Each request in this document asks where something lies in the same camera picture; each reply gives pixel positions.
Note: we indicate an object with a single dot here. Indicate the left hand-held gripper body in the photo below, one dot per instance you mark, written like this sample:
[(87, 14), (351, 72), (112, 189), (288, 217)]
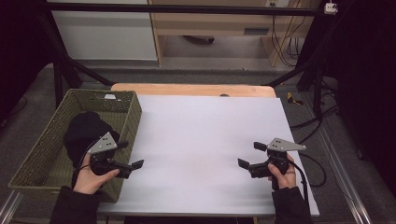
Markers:
[(102, 146)]

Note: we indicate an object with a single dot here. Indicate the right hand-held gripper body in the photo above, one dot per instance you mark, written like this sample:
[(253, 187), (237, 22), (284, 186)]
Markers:
[(280, 144)]

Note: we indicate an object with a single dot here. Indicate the black knit sweater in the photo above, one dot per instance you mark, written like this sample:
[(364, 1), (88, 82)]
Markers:
[(84, 127)]

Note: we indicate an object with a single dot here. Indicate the green woven basket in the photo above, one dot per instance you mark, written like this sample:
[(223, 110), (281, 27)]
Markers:
[(46, 161)]

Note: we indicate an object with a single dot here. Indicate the person's right hand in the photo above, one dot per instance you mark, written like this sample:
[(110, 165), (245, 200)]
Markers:
[(285, 179)]

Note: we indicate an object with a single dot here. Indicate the person's left hand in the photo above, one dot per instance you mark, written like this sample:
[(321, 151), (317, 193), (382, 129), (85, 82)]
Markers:
[(87, 182)]

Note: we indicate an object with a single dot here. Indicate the yellow and black tape piece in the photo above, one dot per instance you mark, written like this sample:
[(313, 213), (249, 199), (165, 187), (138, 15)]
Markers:
[(293, 100)]

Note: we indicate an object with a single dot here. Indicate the white foam board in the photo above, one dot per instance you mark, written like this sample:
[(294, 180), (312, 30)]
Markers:
[(202, 140)]

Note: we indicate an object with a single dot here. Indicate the light wooden table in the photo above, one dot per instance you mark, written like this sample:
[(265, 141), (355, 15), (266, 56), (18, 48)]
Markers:
[(186, 90)]

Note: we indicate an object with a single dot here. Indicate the white cabinet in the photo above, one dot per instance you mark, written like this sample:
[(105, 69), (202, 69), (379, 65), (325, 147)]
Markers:
[(106, 37)]

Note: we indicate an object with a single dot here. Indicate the black curtain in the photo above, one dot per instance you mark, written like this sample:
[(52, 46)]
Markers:
[(18, 46), (367, 77)]

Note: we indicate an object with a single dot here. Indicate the aluminium rail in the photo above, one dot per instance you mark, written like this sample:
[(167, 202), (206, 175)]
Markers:
[(9, 207), (351, 199)]

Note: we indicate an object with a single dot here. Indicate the wooden shelf frame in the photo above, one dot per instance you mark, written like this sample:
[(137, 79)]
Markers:
[(211, 23)]

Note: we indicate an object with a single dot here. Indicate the small white camera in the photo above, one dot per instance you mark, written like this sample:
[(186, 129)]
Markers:
[(330, 8)]

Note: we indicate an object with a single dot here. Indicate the black metal frame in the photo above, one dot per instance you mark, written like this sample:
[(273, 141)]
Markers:
[(186, 8)]

